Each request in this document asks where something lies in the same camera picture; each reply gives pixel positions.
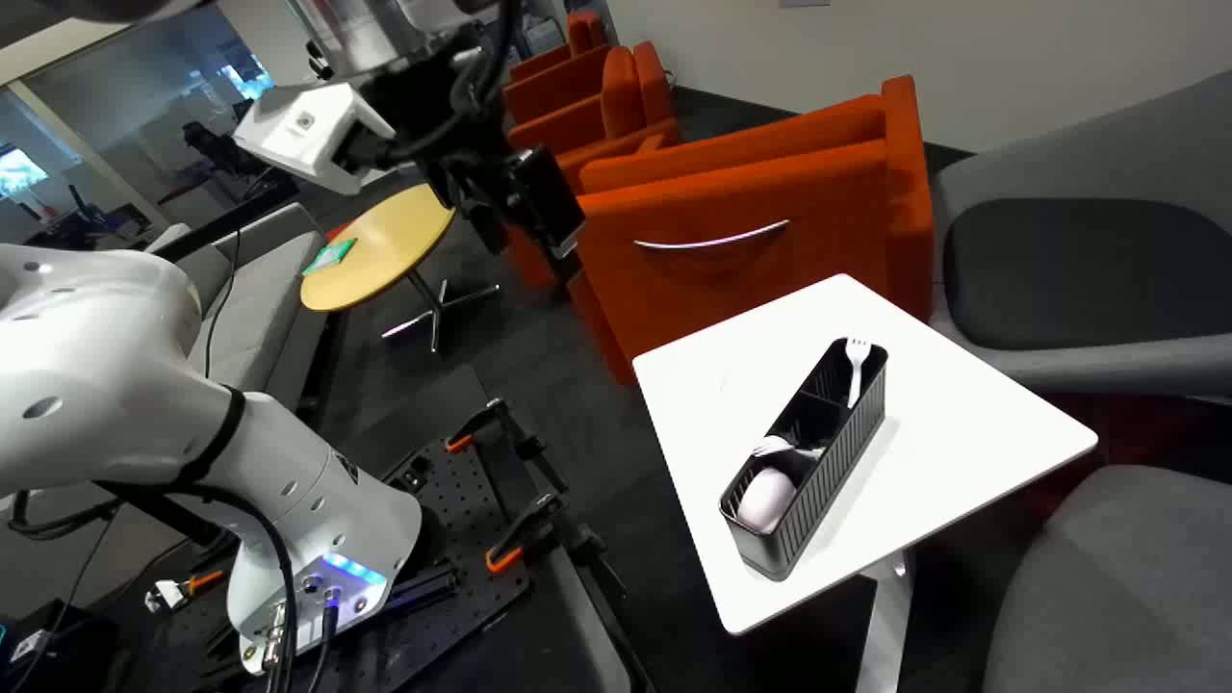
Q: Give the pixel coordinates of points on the round wooden side table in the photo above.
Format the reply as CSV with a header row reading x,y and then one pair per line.
x,y
379,243

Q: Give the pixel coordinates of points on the large orange armchair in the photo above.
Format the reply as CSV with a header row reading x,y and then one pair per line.
x,y
757,231

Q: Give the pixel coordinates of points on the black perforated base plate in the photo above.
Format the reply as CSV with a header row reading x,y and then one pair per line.
x,y
446,602

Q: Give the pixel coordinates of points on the white plastic utensil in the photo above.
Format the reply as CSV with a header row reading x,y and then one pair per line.
x,y
852,367

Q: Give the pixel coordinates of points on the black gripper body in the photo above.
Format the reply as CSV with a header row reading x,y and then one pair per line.
x,y
467,161

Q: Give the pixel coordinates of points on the green red small item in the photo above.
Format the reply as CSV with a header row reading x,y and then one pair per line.
x,y
324,257

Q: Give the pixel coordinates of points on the black slotted cutlery rack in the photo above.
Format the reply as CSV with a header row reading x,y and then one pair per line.
x,y
822,448

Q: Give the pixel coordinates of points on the grey chair with dark cushion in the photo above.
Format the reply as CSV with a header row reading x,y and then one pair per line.
x,y
1090,142

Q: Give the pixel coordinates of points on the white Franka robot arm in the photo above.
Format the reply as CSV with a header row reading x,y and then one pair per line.
x,y
115,348

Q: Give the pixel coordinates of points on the pale pink round object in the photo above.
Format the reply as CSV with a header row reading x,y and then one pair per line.
x,y
772,497

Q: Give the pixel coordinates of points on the dark grey seat cushion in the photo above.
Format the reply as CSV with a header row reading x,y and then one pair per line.
x,y
1090,270

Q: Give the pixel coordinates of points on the white table pedestal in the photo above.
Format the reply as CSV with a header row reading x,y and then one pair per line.
x,y
881,631

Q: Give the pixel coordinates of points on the grey sofa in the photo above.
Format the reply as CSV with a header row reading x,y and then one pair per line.
x,y
251,296

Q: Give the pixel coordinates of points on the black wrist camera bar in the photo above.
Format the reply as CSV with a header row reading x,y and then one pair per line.
x,y
546,207

